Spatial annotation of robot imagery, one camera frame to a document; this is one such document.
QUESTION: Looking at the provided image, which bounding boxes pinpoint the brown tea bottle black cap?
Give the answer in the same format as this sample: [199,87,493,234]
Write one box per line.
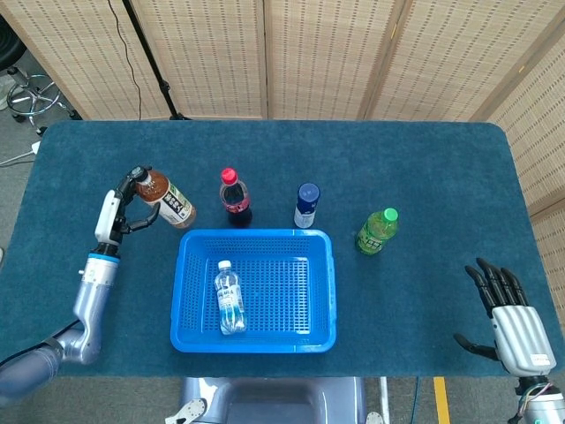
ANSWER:
[134,169,197,230]

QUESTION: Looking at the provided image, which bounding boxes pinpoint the blue perforated plastic basket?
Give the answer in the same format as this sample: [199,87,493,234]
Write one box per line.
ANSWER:
[169,228,337,354]

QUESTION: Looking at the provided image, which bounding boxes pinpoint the office stool base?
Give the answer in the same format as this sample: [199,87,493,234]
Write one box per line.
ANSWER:
[0,26,84,136]

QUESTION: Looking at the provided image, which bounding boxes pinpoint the grey robot torso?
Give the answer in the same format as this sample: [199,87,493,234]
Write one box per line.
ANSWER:
[165,376,386,424]

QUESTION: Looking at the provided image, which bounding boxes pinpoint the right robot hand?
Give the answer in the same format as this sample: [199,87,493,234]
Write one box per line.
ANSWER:
[453,258,558,379]

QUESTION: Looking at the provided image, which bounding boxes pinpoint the green tea bottle green cap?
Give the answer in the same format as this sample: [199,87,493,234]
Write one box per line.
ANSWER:
[355,207,400,257]

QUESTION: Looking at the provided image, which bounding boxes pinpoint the black tripod pole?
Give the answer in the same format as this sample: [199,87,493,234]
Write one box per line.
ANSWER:
[122,0,192,122]

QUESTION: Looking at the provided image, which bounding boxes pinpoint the teal table cloth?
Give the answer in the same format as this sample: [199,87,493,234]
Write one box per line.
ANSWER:
[0,119,561,379]

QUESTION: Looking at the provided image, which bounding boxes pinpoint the white power strip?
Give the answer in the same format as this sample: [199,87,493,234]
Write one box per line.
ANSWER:
[0,140,43,168]

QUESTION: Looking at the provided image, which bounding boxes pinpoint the bamboo folding screen panel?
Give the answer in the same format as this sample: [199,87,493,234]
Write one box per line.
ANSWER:
[483,42,565,354]
[0,0,177,121]
[263,0,410,121]
[131,0,269,120]
[364,0,565,123]

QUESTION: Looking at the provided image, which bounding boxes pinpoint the thin black cable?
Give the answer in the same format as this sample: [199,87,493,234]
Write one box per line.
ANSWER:
[107,0,143,121]

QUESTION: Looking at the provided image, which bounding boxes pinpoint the blue white milk bottle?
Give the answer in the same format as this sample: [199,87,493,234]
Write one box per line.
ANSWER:
[293,182,321,230]

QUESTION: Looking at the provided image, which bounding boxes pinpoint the cola bottle red cap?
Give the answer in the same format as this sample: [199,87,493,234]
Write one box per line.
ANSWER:
[219,167,253,229]

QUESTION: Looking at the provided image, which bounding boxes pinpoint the clear Aquafina water bottle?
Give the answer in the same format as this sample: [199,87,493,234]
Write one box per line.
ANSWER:
[214,260,247,336]

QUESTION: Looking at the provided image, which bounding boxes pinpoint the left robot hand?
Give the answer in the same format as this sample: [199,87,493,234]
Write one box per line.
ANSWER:
[94,165,162,246]

